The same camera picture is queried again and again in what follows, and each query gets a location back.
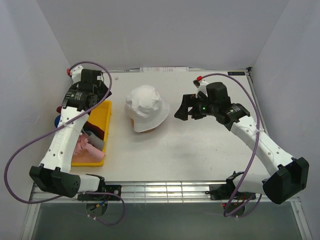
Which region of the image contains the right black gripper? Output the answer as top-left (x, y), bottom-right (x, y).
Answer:
top-left (173, 93), bottom-right (217, 121)

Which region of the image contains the white bucket hat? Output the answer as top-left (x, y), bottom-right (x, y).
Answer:
top-left (124, 85), bottom-right (170, 133)

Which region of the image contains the dark red bucket hat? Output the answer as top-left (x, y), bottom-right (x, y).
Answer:
top-left (56, 106), bottom-right (105, 140)

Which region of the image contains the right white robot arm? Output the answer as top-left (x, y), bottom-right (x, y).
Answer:
top-left (174, 80), bottom-right (310, 205)

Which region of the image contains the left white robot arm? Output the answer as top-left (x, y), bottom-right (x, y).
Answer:
top-left (29, 69), bottom-right (110, 200)

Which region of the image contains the yellow plastic bin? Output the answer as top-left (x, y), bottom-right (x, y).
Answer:
top-left (71, 100), bottom-right (112, 167)

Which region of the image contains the white paper strip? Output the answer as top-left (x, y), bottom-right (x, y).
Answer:
top-left (139, 66), bottom-right (189, 73)

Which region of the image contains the wooden hat stand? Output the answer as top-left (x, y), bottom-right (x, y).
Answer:
top-left (130, 118), bottom-right (157, 134)

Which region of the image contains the blue corner label right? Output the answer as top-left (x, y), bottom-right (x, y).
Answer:
top-left (227, 71), bottom-right (246, 76)

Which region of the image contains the grey hat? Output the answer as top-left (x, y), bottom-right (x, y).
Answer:
top-left (84, 131), bottom-right (105, 151)

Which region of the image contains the blue hat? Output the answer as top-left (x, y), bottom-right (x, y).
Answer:
top-left (54, 115), bottom-right (61, 128)

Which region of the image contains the pink hat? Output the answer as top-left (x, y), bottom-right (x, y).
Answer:
top-left (72, 133), bottom-right (105, 163)

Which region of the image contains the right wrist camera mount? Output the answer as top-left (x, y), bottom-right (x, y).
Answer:
top-left (193, 76), bottom-right (209, 98)

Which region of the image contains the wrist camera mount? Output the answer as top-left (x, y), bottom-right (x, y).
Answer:
top-left (193, 76), bottom-right (209, 98)
top-left (66, 65), bottom-right (84, 84)

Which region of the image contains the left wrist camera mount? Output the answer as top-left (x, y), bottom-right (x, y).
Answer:
top-left (66, 65), bottom-right (84, 84)

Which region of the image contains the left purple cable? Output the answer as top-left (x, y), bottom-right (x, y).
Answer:
top-left (3, 60), bottom-right (126, 225)

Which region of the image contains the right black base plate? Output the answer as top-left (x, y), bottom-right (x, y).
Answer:
top-left (204, 171), bottom-right (256, 200)

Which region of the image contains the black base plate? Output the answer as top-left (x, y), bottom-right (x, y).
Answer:
top-left (77, 184), bottom-right (122, 202)
top-left (204, 171), bottom-right (256, 200)

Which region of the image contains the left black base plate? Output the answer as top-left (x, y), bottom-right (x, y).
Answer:
top-left (77, 184), bottom-right (122, 202)

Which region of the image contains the aluminium front rail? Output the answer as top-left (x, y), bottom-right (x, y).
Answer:
top-left (28, 181), bottom-right (301, 205)

